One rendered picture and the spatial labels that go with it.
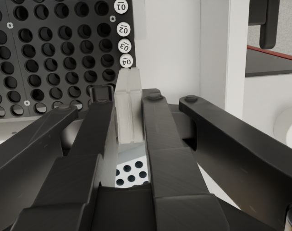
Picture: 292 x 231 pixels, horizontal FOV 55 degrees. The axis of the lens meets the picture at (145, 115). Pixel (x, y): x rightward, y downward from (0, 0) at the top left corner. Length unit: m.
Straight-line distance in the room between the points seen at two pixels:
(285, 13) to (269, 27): 1.06
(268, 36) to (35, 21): 0.22
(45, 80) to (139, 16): 0.12
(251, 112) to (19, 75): 0.35
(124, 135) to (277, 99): 0.37
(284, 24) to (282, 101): 0.87
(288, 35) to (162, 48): 1.06
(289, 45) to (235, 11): 1.12
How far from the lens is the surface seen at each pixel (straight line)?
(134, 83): 0.16
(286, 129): 0.48
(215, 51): 0.29
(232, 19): 0.26
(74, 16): 0.28
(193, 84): 0.36
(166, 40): 0.34
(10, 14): 0.29
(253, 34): 1.29
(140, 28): 0.32
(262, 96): 0.48
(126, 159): 0.43
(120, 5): 0.26
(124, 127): 0.15
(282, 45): 1.36
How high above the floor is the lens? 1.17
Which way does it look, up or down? 70 degrees down
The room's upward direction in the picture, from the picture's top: 167 degrees clockwise
